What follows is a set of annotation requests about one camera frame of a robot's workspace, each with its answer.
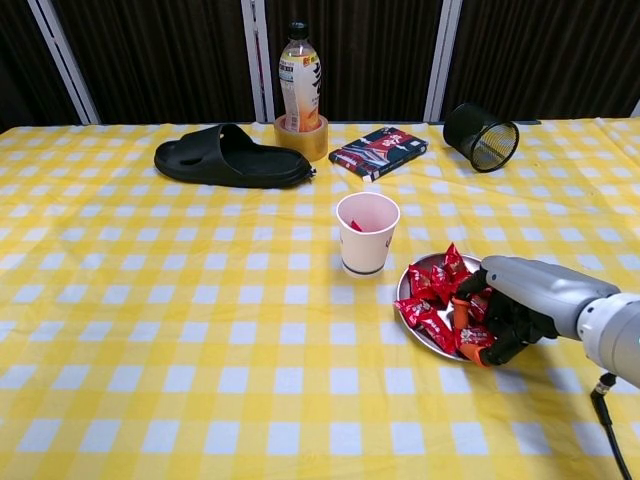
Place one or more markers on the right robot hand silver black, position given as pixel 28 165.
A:
pixel 540 295

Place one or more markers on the black rubber slipper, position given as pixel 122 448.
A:
pixel 260 167

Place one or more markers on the black red snack packet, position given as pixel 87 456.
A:
pixel 380 150

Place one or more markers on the black corrugated partition panel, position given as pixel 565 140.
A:
pixel 20 60
pixel 375 50
pixel 160 60
pixel 550 60

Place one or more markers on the black mesh pen holder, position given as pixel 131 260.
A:
pixel 465 130

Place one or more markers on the white paper cup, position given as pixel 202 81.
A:
pixel 365 255

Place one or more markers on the red candy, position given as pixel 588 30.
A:
pixel 420 281
pixel 412 311
pixel 356 225
pixel 454 262
pixel 475 337
pixel 442 285
pixel 439 330
pixel 479 306

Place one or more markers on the aluminium frame post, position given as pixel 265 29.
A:
pixel 65 60
pixel 444 60
pixel 252 30

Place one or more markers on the yellow white checkered tablecloth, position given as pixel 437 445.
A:
pixel 200 325

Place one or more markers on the brown packing tape roll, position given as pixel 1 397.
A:
pixel 300 145

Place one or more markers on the round metal plate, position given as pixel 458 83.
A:
pixel 430 259

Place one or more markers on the orange drink plastic bottle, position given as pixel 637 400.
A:
pixel 299 90

